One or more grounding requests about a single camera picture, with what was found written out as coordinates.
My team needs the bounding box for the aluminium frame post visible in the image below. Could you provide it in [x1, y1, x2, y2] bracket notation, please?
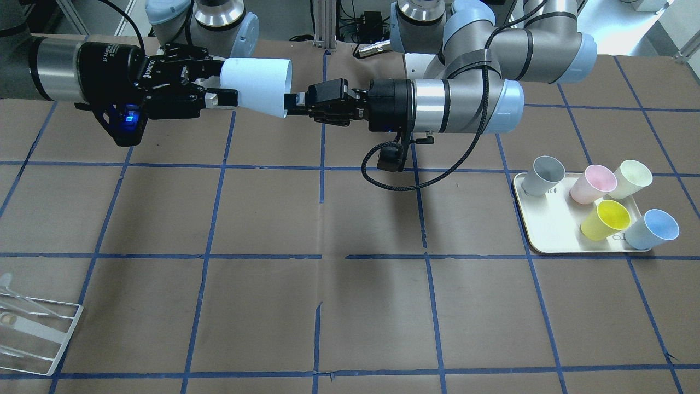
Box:
[312, 0, 338, 53]

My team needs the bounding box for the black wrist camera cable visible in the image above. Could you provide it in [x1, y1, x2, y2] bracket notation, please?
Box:
[361, 0, 553, 190]

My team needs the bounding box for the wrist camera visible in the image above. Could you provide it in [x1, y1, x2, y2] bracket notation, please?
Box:
[377, 132, 434, 172]
[92, 104, 148, 147]

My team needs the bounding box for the light blue plastic cup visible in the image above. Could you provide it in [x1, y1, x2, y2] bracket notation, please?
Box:
[220, 58, 293, 119]

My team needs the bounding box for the grey plastic cup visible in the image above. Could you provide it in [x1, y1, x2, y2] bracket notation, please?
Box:
[522, 155, 567, 196]

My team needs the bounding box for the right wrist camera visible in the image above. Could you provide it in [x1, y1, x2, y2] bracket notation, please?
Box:
[92, 104, 148, 147]

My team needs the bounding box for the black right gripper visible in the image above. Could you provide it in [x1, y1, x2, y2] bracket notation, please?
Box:
[77, 42, 238, 120]

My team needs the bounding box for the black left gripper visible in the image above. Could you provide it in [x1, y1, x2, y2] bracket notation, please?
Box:
[283, 78, 412, 132]

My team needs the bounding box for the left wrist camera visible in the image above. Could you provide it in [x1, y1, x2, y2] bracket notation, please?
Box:
[377, 132, 434, 172]

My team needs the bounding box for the silver metal connector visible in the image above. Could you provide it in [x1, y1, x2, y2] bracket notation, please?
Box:
[353, 40, 392, 59]

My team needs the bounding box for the white wire cup rack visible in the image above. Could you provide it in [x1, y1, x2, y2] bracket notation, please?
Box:
[1, 273, 84, 376]

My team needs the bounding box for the pink plastic cup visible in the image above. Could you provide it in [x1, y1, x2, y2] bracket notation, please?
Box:
[569, 164, 618, 205]

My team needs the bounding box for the cream plastic cup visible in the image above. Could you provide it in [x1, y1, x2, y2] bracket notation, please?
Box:
[608, 159, 654, 200]

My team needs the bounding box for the yellow plastic cup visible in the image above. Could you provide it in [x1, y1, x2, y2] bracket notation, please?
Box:
[580, 200, 632, 241]

